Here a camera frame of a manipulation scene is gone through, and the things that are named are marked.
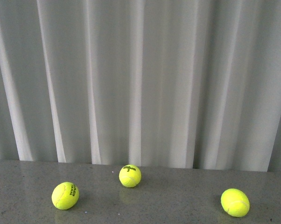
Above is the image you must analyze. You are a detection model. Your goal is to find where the white pleated curtain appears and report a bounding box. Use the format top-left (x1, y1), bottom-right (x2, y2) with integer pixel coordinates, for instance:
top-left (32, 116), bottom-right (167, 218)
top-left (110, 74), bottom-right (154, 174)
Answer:
top-left (0, 0), bottom-right (281, 171)

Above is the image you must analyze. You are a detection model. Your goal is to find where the Head Team yellow tennis ball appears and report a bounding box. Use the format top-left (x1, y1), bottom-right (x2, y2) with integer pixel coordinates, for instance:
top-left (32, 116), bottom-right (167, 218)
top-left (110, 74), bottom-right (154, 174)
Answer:
top-left (51, 182), bottom-right (79, 210)

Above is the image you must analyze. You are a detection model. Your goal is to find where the Wilson yellow tennis ball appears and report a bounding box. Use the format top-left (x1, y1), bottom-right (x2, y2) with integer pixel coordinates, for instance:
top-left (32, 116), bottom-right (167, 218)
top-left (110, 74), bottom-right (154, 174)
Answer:
top-left (119, 164), bottom-right (141, 188)

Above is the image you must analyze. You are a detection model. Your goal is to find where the plain yellow tennis ball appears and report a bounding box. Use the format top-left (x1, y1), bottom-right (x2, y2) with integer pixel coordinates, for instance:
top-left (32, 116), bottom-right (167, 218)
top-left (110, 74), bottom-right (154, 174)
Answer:
top-left (220, 189), bottom-right (250, 217)

